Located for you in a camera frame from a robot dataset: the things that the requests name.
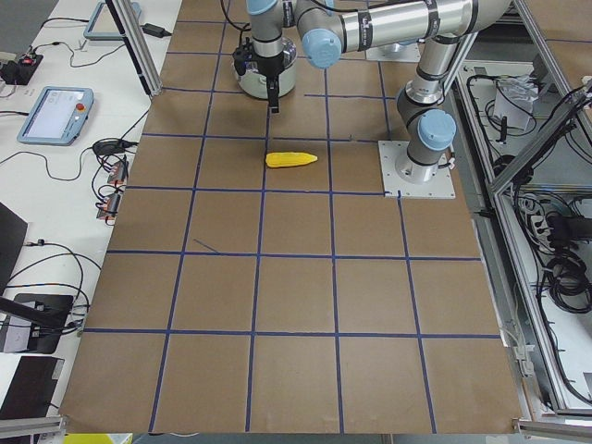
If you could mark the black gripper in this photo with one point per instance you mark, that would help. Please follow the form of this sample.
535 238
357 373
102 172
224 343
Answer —
268 64

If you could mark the yellow corn cob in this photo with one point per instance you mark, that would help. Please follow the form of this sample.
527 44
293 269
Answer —
289 159

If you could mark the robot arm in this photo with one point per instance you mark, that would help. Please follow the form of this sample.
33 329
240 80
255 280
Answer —
399 47
327 33

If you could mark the white electric cooking pot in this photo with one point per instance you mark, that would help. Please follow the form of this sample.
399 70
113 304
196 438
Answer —
254 83

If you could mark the black power adapter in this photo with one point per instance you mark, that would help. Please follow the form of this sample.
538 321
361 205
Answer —
155 31

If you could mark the small circuit board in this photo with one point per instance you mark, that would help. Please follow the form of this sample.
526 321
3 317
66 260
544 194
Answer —
107 209
118 173

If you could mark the blue teach pendant far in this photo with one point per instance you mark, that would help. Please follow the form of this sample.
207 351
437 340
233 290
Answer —
101 26

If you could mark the blue teach pendant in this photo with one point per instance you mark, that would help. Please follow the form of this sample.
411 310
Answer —
57 117
101 26

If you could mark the brown paper table cover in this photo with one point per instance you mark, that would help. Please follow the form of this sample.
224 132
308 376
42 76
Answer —
235 297

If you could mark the blue teach pendant near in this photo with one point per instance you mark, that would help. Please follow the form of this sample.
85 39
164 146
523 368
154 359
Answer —
57 117

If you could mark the black box device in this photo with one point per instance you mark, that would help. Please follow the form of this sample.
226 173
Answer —
31 391

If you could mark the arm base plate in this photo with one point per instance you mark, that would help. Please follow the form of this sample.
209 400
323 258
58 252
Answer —
402 178
375 54

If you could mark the aluminium frame post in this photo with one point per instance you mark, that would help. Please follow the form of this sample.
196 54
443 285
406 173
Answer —
130 31

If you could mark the black camera stand base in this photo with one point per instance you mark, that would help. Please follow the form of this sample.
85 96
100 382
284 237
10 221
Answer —
34 322

